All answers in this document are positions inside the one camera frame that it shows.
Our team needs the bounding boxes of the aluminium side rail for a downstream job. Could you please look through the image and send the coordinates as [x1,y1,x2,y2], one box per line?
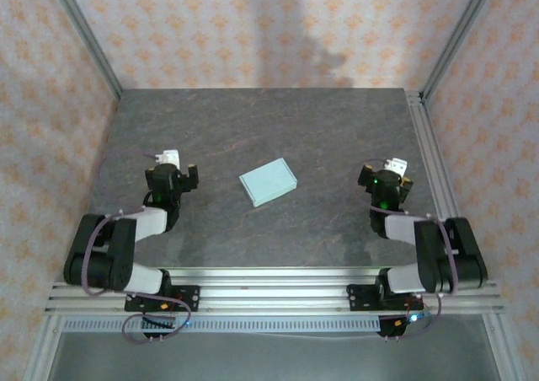
[404,89,481,282]

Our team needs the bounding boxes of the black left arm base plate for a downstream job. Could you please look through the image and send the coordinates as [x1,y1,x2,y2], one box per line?
[124,285,201,314]

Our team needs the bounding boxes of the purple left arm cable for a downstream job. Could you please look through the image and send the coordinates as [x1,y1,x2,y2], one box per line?
[79,148,193,345]

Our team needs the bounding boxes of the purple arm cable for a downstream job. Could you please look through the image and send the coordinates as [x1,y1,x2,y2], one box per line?
[79,148,193,345]
[355,157,460,341]

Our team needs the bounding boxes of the light green paper box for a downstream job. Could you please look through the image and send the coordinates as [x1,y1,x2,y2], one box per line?
[238,156,299,208]

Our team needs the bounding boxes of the slotted grey cable duct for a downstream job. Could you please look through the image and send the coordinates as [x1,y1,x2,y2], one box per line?
[61,316,383,334]

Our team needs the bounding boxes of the slanted aluminium frame post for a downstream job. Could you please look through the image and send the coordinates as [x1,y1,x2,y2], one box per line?
[44,0,125,102]
[419,0,501,104]

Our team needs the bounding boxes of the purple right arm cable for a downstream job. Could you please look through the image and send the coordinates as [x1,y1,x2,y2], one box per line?
[355,157,460,341]

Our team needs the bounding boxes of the long aluminium base rails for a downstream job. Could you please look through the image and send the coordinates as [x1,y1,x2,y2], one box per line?
[44,266,506,317]

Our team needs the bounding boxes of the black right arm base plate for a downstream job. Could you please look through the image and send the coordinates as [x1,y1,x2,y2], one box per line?
[347,283,423,314]

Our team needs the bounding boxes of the small controller board with wires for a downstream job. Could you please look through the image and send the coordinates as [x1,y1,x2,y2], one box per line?
[378,311,430,340]
[141,315,178,342]

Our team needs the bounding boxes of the short aluminium frame leg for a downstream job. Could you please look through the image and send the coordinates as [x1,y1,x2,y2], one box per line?
[482,313,521,381]
[24,313,64,381]

